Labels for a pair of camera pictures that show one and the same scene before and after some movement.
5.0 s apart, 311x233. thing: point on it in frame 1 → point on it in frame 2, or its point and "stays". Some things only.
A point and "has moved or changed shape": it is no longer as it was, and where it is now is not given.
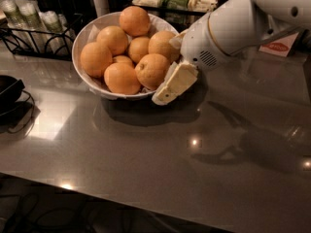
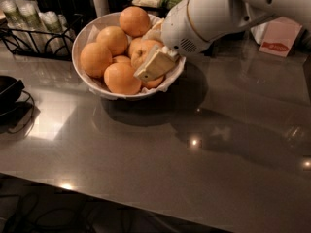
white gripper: [198, 48] → [179, 30]
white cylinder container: [100, 0] stays
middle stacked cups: [32, 21] stays
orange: [159, 44] has moved or changed shape
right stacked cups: [59, 36] stays
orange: [120, 78] stays
